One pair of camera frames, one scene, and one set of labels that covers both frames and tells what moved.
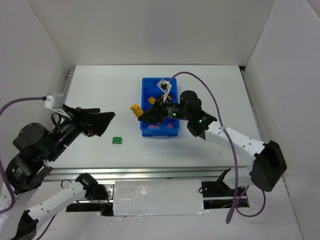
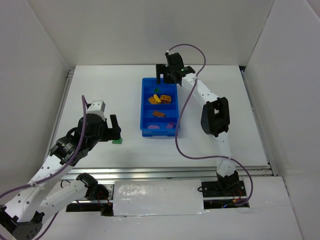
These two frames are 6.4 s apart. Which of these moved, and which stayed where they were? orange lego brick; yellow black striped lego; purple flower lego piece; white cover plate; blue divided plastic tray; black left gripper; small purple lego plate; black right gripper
Moved: black right gripper; black left gripper; yellow black striped lego
Stayed: white cover plate; purple flower lego piece; small purple lego plate; orange lego brick; blue divided plastic tray
